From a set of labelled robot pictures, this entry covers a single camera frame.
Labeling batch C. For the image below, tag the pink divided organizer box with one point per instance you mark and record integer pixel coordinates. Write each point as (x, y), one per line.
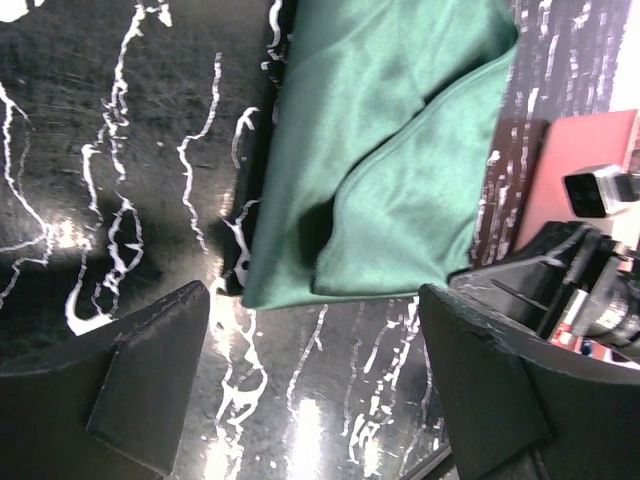
(574, 143)

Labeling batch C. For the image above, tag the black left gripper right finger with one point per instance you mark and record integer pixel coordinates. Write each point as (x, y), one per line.
(517, 407)

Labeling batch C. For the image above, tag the dark green cloth napkin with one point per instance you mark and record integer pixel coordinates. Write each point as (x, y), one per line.
(385, 119)

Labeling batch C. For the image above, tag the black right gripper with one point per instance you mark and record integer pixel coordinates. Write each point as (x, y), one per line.
(583, 284)

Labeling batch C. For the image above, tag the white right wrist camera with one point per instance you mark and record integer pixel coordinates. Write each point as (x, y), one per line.
(601, 191)

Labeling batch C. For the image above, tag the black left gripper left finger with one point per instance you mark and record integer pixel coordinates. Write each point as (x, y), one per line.
(109, 404)

